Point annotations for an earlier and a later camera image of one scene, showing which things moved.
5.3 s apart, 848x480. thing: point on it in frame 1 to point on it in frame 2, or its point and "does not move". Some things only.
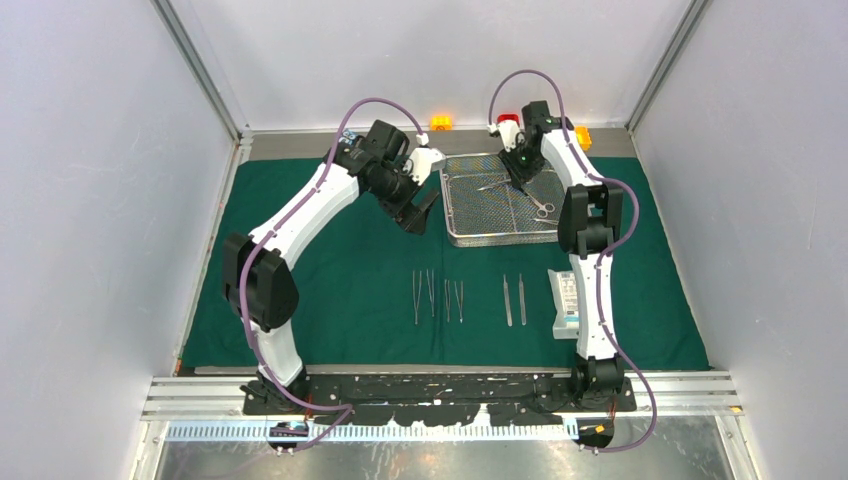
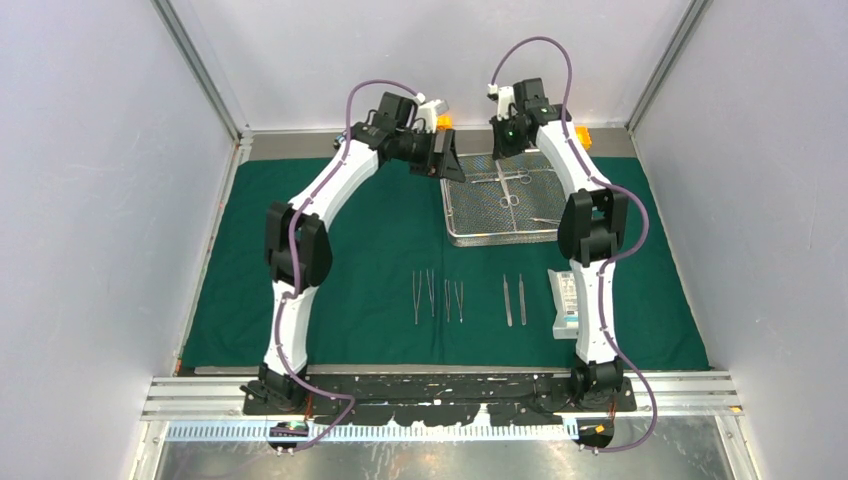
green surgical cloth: (373, 296) does not move
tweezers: (431, 291) does not move
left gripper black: (411, 217) to (445, 164)
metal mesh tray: (485, 209) does not move
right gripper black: (517, 175) to (501, 149)
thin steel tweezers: (459, 300) does not move
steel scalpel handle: (510, 324) does not move
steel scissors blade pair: (543, 210) to (508, 200)
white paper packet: (565, 323) does not move
